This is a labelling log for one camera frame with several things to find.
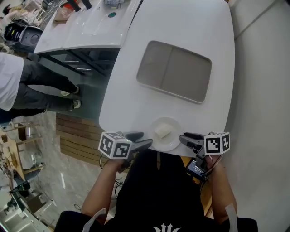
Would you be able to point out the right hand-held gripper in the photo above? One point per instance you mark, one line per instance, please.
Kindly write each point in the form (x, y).
(216, 143)

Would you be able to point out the person's right forearm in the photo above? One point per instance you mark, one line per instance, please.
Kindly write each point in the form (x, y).
(220, 188)

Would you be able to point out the brown paper bag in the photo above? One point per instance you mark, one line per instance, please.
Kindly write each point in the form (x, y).
(63, 14)

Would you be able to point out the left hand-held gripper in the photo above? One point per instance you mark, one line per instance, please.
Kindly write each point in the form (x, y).
(114, 145)

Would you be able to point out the black phone on gripper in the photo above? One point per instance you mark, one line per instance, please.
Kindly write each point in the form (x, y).
(194, 168)

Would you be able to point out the wooden slat platform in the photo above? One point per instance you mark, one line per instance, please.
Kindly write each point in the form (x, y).
(77, 138)

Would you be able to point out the green round disc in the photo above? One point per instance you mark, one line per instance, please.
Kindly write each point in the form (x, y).
(112, 15)

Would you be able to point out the white food piece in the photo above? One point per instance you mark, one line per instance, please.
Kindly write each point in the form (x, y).
(162, 130)

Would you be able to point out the white round plate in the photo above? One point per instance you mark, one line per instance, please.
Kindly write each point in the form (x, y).
(172, 142)

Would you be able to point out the white glossy side table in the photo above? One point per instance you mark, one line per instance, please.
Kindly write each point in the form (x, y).
(90, 29)

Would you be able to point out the wooden chair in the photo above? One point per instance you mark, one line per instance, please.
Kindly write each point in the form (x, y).
(15, 149)

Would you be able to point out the grey rectangular tray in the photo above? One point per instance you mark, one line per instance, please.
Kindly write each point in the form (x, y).
(181, 74)

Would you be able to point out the person's black shirt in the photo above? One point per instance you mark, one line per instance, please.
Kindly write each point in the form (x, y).
(158, 192)

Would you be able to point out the person's left forearm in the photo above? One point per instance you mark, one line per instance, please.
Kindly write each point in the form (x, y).
(102, 188)

